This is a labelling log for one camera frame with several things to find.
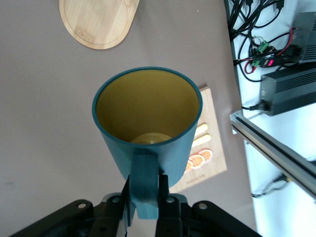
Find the teal cup yellow inside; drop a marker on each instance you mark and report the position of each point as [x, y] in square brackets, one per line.
[148, 103]

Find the green terminal block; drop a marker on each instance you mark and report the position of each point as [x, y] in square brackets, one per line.
[263, 47]

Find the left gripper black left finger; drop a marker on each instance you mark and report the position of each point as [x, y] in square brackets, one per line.
[111, 217]

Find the module with red display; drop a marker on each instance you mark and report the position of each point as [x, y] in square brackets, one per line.
[269, 62]

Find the yellow plastic knife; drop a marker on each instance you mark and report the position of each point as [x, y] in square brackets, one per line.
[201, 140]

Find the aluminium camera mount post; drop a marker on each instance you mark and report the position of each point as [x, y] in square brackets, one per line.
[271, 150]

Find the wooden cutting board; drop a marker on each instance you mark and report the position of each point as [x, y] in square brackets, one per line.
[214, 153]

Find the wooden cup rack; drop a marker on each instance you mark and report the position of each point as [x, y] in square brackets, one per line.
[98, 22]

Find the yellow plastic fork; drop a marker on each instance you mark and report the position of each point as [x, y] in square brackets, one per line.
[202, 129]

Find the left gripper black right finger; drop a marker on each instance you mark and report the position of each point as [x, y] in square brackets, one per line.
[170, 217]

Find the grey metal electronics box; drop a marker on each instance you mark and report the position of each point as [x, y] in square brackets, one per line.
[306, 32]

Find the black finned power supply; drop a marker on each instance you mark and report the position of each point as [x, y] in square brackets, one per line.
[288, 91]

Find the orange slice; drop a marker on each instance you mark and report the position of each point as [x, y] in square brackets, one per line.
[188, 166]

